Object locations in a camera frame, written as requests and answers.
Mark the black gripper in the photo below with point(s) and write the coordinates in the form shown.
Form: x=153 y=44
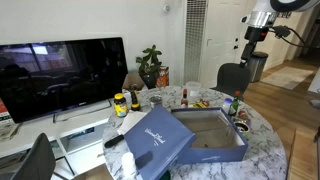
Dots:
x=256 y=34

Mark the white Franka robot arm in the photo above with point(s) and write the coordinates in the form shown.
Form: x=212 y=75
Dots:
x=266 y=6

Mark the steel trash can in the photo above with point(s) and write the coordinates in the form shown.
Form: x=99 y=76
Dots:
x=258 y=66

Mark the black chair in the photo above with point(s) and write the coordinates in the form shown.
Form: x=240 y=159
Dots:
x=36 y=160
x=231 y=78

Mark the white panel door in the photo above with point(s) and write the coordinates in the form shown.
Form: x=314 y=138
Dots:
x=223 y=33

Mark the beige floor rug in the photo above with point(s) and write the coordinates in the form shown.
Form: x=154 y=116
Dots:
x=286 y=77

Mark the green bottle red cap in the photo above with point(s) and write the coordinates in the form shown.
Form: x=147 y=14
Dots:
x=234 y=106

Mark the white bottle blue cap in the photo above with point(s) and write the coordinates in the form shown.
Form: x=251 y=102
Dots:
x=227 y=106

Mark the small red can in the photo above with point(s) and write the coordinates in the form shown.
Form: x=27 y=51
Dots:
x=243 y=115

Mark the clear plastic cup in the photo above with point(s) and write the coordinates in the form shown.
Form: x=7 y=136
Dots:
x=193 y=89

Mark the red sauce packet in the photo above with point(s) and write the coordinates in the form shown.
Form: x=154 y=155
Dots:
x=205 y=102

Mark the yellow printed packet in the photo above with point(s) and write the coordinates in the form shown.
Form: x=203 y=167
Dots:
x=197 y=105

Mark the open tin can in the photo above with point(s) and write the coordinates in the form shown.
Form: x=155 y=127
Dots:
x=242 y=130

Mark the hot sauce bottle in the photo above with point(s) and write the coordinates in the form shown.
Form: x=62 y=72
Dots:
x=184 y=100

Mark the orange snack bag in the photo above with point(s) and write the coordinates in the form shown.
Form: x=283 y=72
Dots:
x=163 y=77

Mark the green potted plant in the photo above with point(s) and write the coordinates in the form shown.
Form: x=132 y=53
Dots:
x=150 y=63

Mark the small brown food piece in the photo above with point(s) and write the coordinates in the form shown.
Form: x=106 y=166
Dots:
x=206 y=145

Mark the blue cardboard box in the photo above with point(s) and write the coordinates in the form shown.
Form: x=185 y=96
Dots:
x=213 y=155

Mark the flat light wooden board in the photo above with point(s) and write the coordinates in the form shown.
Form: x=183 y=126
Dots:
x=303 y=156

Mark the brown cardboard box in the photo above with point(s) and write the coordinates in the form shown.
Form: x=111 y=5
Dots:
x=132 y=81

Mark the dark bottle yellow label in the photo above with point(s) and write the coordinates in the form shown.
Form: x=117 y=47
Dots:
x=135 y=100

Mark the blue cardboard box lid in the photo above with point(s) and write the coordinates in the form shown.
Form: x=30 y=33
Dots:
x=156 y=140

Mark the white paper sheet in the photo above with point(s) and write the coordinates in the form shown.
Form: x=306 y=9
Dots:
x=131 y=121

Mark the vitamin bottle yellow lid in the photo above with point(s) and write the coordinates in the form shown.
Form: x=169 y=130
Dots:
x=120 y=106

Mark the black remote control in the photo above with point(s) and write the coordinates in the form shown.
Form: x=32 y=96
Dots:
x=114 y=141

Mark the plain white bottle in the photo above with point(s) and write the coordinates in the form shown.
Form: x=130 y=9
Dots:
x=129 y=165

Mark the black flat screen television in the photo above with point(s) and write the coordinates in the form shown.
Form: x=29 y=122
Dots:
x=63 y=76

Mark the white television stand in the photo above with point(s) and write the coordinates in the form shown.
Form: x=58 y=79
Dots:
x=83 y=153

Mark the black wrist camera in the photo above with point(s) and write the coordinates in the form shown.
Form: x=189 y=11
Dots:
x=282 y=31

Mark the white wall heater grille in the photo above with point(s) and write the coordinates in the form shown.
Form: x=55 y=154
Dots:
x=195 y=40

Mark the white wall thermostat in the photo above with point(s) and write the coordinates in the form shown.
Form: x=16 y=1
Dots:
x=166 y=8

